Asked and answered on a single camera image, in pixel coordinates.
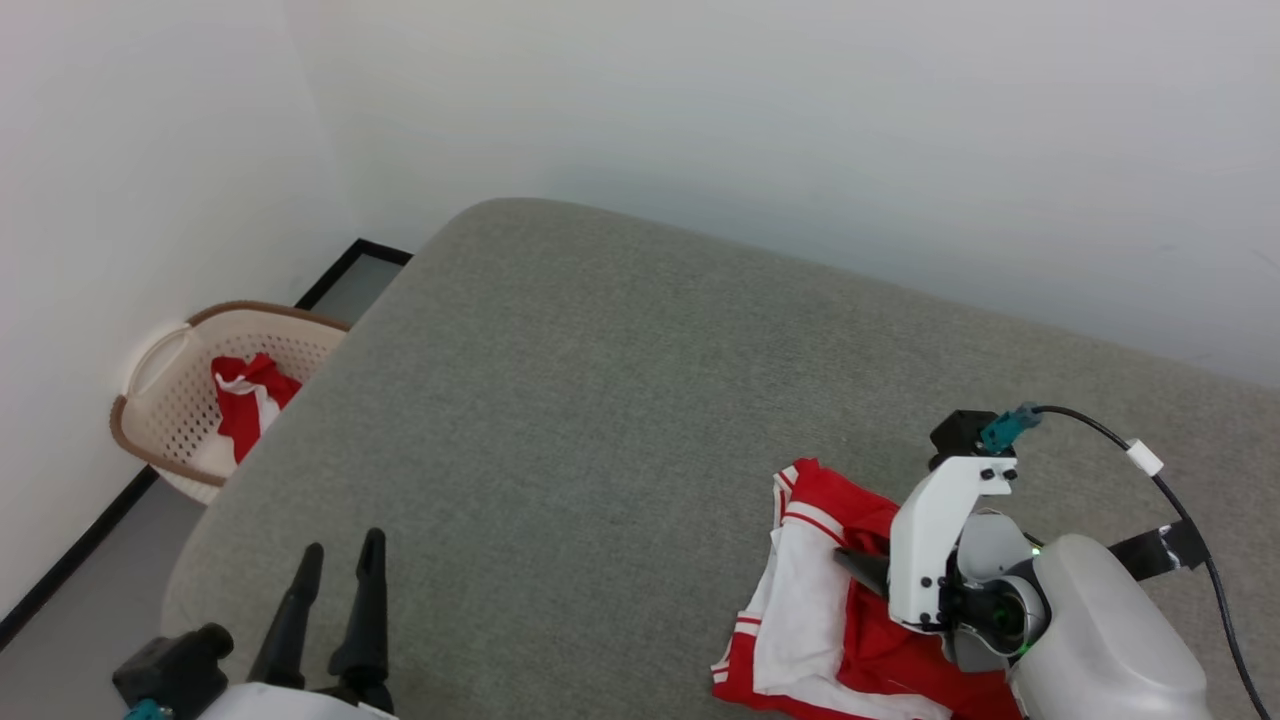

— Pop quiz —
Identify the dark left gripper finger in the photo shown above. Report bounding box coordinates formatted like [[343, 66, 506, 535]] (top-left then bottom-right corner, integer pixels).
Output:
[[328, 528, 394, 713], [248, 543, 324, 691]]

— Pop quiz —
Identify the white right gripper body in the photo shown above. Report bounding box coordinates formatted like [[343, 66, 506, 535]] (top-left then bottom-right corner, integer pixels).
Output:
[[888, 455, 1051, 671]]

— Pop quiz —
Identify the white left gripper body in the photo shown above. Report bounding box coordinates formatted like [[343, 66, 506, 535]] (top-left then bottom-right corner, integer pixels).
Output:
[[195, 682, 401, 720]]

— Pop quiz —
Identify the red and white jersey shirt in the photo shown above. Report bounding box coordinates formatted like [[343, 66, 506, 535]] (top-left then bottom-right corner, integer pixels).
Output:
[[710, 458, 1026, 720]]

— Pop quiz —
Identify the crumpled red white garment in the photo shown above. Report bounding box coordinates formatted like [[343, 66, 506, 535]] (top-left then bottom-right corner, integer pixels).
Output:
[[210, 352, 303, 466]]

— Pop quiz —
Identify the black skirting strip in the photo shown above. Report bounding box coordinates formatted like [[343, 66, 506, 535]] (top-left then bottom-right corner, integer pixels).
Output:
[[0, 238, 413, 651]]

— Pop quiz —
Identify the beige plastic laundry basket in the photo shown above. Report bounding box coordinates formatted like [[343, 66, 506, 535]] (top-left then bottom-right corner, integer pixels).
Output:
[[108, 300, 351, 506]]

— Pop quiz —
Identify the grey fabric sofa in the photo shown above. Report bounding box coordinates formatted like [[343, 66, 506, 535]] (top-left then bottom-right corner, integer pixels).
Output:
[[160, 197, 1280, 720]]

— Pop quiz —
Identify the black tape strap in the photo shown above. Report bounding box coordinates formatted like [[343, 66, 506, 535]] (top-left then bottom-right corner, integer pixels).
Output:
[[1108, 520, 1211, 583]]

